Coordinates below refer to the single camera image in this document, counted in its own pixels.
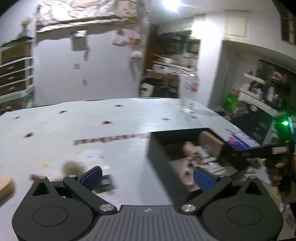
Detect blue tissue pack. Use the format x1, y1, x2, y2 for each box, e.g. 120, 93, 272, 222
226, 132, 260, 150

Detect oval wooden lidded box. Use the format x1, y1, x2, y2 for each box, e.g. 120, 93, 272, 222
0, 174, 15, 202

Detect carved wooden square block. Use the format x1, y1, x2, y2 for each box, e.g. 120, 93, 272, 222
198, 131, 225, 159

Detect white hanging bag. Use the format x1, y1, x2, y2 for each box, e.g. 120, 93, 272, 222
111, 28, 127, 47

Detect wooden handle stamp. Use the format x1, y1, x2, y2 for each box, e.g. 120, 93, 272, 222
29, 174, 42, 182

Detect green shopping bag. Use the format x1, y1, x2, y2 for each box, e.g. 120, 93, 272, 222
223, 93, 238, 113

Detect small white plush sheep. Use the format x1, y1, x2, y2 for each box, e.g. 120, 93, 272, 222
130, 50, 142, 60

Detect person's hand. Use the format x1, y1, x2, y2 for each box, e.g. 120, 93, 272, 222
266, 155, 295, 203

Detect glass fish tank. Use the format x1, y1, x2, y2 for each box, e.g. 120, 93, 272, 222
1, 37, 33, 64

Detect clear plastic water bottle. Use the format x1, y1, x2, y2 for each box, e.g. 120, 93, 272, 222
179, 72, 199, 113

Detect patterned rolled fabric curtain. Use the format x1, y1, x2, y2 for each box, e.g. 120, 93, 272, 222
35, 0, 146, 33

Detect pink scissors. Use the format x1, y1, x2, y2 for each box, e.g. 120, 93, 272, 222
171, 142, 200, 192

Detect white drawer unit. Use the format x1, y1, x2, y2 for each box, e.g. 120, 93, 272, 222
1, 57, 35, 103

